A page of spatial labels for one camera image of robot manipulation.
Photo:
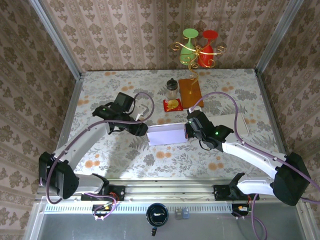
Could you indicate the black connector block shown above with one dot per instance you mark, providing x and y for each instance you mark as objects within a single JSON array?
[
  {"x": 237, "y": 208},
  {"x": 100, "y": 210}
]

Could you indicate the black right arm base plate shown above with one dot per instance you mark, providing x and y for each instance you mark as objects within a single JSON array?
[{"x": 220, "y": 193}]

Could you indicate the small blue adapter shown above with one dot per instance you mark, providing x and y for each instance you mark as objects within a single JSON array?
[{"x": 185, "y": 213}]

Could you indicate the red wine glass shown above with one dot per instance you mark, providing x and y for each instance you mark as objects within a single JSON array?
[{"x": 206, "y": 57}]

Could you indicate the aluminium table side rail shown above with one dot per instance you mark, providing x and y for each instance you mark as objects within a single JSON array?
[
  {"x": 275, "y": 120},
  {"x": 66, "y": 125}
]

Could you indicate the grey metal shelf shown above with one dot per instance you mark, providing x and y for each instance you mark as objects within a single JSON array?
[{"x": 212, "y": 230}]

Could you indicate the red snack packet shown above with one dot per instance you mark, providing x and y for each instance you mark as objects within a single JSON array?
[{"x": 173, "y": 105}]

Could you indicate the perforated metal strip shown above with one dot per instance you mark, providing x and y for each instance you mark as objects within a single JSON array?
[{"x": 130, "y": 208}]

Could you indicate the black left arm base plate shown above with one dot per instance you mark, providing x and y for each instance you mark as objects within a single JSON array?
[{"x": 117, "y": 193}]

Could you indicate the small black clip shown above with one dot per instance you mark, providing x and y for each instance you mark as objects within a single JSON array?
[{"x": 154, "y": 232}]

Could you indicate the green wine glass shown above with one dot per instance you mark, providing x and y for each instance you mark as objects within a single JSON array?
[{"x": 187, "y": 51}]

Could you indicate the aluminium frame post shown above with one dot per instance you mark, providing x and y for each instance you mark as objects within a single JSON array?
[
  {"x": 57, "y": 40},
  {"x": 277, "y": 37}
]

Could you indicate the lavender paper box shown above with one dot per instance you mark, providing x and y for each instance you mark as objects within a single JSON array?
[{"x": 166, "y": 136}]

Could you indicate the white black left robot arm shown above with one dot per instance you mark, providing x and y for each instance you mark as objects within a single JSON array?
[{"x": 82, "y": 142}]

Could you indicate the small grey adapter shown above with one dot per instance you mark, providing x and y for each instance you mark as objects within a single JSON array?
[{"x": 178, "y": 214}]

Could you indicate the aluminium frame rail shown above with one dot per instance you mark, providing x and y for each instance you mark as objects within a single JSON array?
[{"x": 170, "y": 188}]

